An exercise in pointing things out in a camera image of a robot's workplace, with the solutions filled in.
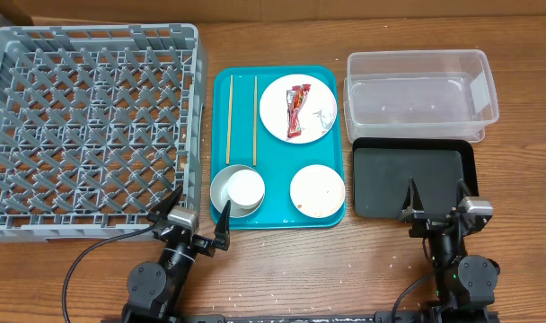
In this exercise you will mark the grey dish rack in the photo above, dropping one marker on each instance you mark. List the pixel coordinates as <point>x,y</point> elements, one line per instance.
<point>98,124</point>

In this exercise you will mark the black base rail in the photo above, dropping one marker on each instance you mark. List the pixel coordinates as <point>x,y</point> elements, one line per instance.
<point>378,317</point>

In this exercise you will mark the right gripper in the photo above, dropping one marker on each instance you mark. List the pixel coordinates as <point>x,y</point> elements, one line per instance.
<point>429,222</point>

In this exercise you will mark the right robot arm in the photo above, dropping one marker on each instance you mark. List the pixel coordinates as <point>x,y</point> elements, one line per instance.
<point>465,283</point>

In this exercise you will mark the black tray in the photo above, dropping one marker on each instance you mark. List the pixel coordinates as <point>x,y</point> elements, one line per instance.
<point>384,167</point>

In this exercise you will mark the white cup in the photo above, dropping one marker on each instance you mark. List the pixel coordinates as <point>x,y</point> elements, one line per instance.
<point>246,188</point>

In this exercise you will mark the wooden chopstick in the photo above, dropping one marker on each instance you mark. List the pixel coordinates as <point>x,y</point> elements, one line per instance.
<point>255,114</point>
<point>229,123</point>

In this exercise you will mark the large white plate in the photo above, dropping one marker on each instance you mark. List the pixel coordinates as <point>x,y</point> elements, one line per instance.
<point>273,107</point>

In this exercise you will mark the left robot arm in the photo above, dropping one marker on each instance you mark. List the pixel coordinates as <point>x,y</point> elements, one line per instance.
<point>155,287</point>

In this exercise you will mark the teal serving tray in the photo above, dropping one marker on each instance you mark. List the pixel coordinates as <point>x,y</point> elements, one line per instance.
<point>277,161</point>

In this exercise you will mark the small pink-white plate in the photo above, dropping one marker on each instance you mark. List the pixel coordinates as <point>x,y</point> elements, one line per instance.
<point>317,191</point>

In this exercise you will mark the grey bowl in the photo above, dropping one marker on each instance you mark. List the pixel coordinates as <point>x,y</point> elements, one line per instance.
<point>218,192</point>

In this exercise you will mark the clear plastic bin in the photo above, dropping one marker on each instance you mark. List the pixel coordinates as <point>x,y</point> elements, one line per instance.
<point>447,93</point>

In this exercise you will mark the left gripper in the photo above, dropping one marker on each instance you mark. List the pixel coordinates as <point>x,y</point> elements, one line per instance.
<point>194,238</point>

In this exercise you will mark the red snack wrapper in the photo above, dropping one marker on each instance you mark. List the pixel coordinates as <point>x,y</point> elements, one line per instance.
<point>295,99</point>

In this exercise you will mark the clear white wrapper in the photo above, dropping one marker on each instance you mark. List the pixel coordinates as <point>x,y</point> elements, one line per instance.
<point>323,120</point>

